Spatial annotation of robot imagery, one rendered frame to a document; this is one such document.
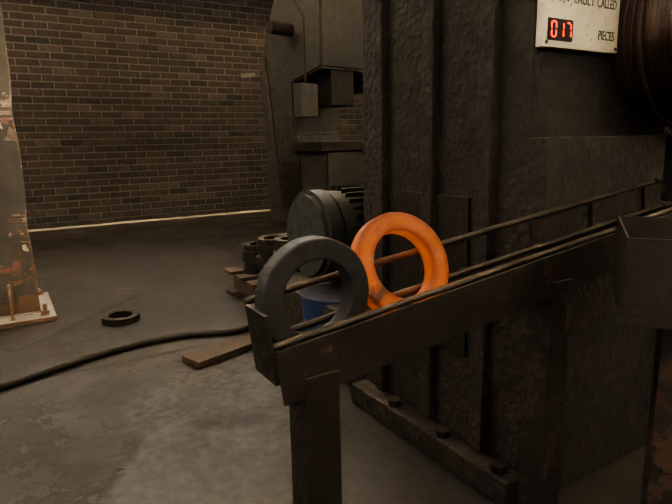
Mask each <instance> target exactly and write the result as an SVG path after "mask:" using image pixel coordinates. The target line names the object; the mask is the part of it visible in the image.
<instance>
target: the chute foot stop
mask: <svg viewBox="0 0 672 504"><path fill-rule="evenodd" d="M245 308H246V314H247V320H248V326H249V332H250V337H251V343H252V349H253V355H254V361H255V367H256V370H257V371H258V372H259V373H261V374H262V375H263V376H264V377H265V378H267V379H268V380H269V381H270V382H271V383H273V384H274V385H275V386H279V385H280V384H279V378H278V372H277V366H276V359H275V353H274V347H273V340H272V334H271V328H270V322H269V316H268V315H266V314H264V313H263V312H261V311H259V310H258V309H256V308H254V307H253V306H251V305H249V304H246V305H245Z"/></svg>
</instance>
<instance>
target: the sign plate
mask: <svg viewBox="0 0 672 504"><path fill-rule="evenodd" d="M619 10H620V0H538V2H537V24H536V45H535V47H537V48H547V49H557V50H566V51H576V52H586V53H596V54H605V55H611V54H616V51H617V38H618V24H619ZM553 20H556V22H557V28H556V22H553ZM551 22H553V27H551ZM567 22H571V24H572V30H570V28H571V24H567ZM563 23H565V28H564V29H563ZM551 29H552V35H555V34H556V30H557V36H556V37H552V35H551ZM563 31H564V36H563ZM570 32H571V37H570Z"/></svg>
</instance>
